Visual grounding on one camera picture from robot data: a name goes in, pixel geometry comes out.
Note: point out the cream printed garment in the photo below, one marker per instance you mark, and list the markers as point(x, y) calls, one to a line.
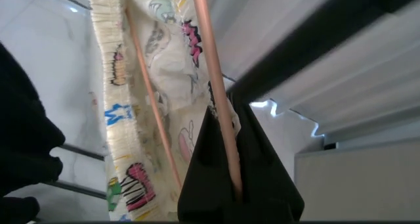
point(131, 102)

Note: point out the black clothes rack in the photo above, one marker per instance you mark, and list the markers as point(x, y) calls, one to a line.
point(311, 43)

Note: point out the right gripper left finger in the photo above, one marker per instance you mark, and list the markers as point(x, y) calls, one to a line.
point(203, 181)

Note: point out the black garment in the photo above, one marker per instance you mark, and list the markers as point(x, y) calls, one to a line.
point(23, 135)

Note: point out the pink clothes hanger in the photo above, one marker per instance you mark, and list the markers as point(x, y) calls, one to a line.
point(210, 63)

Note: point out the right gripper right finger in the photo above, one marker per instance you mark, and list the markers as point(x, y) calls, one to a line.
point(265, 181)

